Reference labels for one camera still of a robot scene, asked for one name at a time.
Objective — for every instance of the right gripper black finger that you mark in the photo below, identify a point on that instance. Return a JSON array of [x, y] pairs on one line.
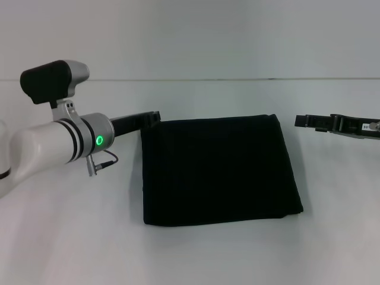
[[311, 122]]

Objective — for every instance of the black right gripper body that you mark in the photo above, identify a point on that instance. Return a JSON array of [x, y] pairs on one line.
[[353, 126]]

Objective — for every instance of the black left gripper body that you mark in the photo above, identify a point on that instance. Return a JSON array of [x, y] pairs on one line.
[[130, 123]]

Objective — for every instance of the black shirt with FREE print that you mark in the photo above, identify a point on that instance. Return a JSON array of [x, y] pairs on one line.
[[219, 172]]

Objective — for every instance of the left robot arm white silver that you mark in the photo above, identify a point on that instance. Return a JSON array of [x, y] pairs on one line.
[[44, 148]]

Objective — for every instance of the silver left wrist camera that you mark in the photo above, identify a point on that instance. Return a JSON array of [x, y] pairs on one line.
[[50, 80]]

